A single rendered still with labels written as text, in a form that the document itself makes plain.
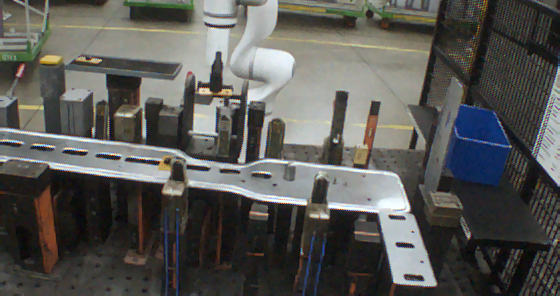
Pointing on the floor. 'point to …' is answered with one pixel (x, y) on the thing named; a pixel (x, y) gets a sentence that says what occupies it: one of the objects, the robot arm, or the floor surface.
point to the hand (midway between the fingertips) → (215, 82)
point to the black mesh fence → (492, 285)
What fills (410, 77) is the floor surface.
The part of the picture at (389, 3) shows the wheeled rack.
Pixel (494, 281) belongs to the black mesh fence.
